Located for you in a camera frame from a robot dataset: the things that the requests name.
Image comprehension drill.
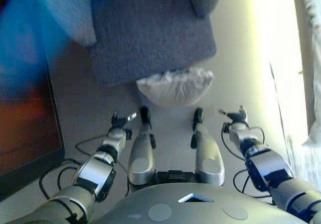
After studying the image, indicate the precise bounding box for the grey fabric armchair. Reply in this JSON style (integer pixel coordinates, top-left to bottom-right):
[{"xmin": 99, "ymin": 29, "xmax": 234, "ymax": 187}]
[{"xmin": 67, "ymin": 0, "xmax": 218, "ymax": 88}]

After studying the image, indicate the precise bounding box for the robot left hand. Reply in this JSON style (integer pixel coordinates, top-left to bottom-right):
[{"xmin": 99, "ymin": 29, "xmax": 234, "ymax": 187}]
[{"xmin": 109, "ymin": 111, "xmax": 137, "ymax": 132}]

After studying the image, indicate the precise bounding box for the silver robot right leg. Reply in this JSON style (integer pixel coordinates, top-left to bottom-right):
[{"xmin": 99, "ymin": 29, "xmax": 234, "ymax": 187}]
[{"xmin": 190, "ymin": 107, "xmax": 225, "ymax": 186}]

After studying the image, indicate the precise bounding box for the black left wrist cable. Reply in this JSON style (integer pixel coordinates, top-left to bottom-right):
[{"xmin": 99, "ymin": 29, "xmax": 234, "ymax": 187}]
[{"xmin": 39, "ymin": 133, "xmax": 129, "ymax": 202}]

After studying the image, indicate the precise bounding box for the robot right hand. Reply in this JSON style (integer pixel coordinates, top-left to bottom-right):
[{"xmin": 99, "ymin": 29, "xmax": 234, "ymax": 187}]
[{"xmin": 218, "ymin": 105, "xmax": 249, "ymax": 130}]

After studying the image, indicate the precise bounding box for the grey robot torso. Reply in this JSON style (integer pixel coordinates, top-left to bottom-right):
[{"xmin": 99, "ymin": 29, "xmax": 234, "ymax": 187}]
[{"xmin": 95, "ymin": 170, "xmax": 309, "ymax": 224}]

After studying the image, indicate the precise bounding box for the glossy dark wooden cabinet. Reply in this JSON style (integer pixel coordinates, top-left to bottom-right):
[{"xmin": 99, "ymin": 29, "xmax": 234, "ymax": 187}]
[{"xmin": 0, "ymin": 0, "xmax": 66, "ymax": 185}]

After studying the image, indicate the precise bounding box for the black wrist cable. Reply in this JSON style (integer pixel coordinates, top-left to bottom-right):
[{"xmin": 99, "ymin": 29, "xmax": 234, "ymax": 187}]
[
  {"xmin": 39, "ymin": 133, "xmax": 129, "ymax": 202},
  {"xmin": 220, "ymin": 125, "xmax": 274, "ymax": 200}
]

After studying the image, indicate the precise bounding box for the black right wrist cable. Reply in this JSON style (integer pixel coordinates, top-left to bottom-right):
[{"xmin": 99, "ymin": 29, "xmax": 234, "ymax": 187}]
[{"xmin": 220, "ymin": 125, "xmax": 274, "ymax": 200}]

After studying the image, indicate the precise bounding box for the silver robot left leg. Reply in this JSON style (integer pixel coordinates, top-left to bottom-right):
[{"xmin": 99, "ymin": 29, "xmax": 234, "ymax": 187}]
[{"xmin": 127, "ymin": 105, "xmax": 156, "ymax": 186}]

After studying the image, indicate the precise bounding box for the silver robot leg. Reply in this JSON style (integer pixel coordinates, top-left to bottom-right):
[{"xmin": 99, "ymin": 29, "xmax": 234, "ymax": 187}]
[
  {"xmin": 190, "ymin": 107, "xmax": 225, "ymax": 186},
  {"xmin": 127, "ymin": 105, "xmax": 156, "ymax": 186}
]

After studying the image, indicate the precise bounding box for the white fringed cushion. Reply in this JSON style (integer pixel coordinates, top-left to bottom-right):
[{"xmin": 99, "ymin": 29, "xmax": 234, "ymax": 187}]
[{"xmin": 136, "ymin": 67, "xmax": 215, "ymax": 108}]

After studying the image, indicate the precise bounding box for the white fringed bedspread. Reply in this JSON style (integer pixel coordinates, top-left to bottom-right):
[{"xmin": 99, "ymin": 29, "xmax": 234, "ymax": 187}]
[{"xmin": 292, "ymin": 0, "xmax": 321, "ymax": 147}]

